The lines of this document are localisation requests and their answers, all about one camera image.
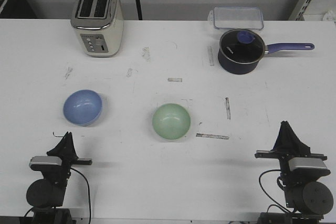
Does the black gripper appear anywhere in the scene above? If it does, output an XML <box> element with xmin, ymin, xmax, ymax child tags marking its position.
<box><xmin>43</xmin><ymin>132</ymin><xmax>92</xmax><ymax>182</ymax></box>
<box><xmin>255</xmin><ymin>121</ymin><xmax>327</xmax><ymax>182</ymax></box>

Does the blue bowl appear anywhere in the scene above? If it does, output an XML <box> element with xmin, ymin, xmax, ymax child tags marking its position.
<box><xmin>62</xmin><ymin>90</ymin><xmax>103</xmax><ymax>126</ymax></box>

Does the green bowl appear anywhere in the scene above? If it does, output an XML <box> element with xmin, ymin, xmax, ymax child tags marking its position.
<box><xmin>152</xmin><ymin>103</ymin><xmax>191</xmax><ymax>141</ymax></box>

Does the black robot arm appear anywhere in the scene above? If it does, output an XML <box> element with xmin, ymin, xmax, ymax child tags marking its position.
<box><xmin>255</xmin><ymin>121</ymin><xmax>334</xmax><ymax>223</ymax></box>
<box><xmin>26</xmin><ymin>132</ymin><xmax>92</xmax><ymax>223</ymax></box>

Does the dark blue saucepan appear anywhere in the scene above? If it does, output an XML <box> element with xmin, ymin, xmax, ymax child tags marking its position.
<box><xmin>218</xmin><ymin>28</ymin><xmax>315</xmax><ymax>74</ymax></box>

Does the glass pot lid blue knob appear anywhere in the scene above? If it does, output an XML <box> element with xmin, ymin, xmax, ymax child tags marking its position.
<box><xmin>219</xmin><ymin>29</ymin><xmax>266</xmax><ymax>63</ymax></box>

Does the white crumpled item on shelf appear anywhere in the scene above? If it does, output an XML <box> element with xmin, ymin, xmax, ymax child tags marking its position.
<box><xmin>322</xmin><ymin>10</ymin><xmax>336</xmax><ymax>23</ymax></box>

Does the cream two-slot toaster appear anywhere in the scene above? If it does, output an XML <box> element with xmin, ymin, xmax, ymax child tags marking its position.
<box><xmin>70</xmin><ymin>0</ymin><xmax>124</xmax><ymax>58</ymax></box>

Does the clear plastic food container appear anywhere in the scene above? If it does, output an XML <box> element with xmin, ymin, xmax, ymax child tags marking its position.
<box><xmin>207</xmin><ymin>6</ymin><xmax>264</xmax><ymax>30</ymax></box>

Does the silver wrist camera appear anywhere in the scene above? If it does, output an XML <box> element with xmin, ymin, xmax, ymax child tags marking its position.
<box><xmin>29</xmin><ymin>156</ymin><xmax>62</xmax><ymax>172</ymax></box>
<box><xmin>288</xmin><ymin>157</ymin><xmax>331</xmax><ymax>177</ymax></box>

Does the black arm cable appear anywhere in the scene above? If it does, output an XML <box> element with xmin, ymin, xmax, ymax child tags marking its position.
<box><xmin>258</xmin><ymin>169</ymin><xmax>297</xmax><ymax>214</ymax></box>
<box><xmin>70</xmin><ymin>167</ymin><xmax>92</xmax><ymax>224</ymax></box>

